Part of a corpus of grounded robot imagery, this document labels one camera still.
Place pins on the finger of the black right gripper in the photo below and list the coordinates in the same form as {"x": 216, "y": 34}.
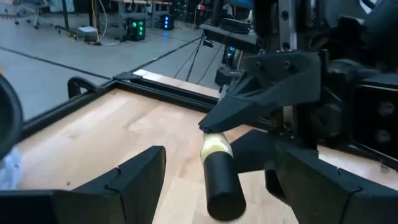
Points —
{"x": 264, "y": 87}
{"x": 255, "y": 152}

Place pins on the small white box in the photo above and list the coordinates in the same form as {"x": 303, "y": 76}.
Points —
{"x": 87, "y": 33}

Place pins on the black computer with green lights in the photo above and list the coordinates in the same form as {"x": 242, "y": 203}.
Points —
{"x": 136, "y": 28}

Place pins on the black side table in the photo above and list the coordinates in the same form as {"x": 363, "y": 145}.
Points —
{"x": 230, "y": 34}

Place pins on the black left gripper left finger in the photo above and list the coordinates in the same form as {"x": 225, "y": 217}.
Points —
{"x": 124, "y": 193}

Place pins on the black computer with blue lights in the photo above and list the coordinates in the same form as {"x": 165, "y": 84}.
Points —
{"x": 229, "y": 54}
{"x": 167, "y": 21}

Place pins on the black aluminium table frame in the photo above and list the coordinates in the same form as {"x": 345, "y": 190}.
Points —
{"x": 174, "y": 91}

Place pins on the white spotlight lamp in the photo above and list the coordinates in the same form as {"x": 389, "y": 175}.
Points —
{"x": 9, "y": 118}

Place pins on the pale yellow nail polish bottle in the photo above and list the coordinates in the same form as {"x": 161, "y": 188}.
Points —
{"x": 222, "y": 186}

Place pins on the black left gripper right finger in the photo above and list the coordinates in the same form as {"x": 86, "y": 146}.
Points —
{"x": 326, "y": 193}

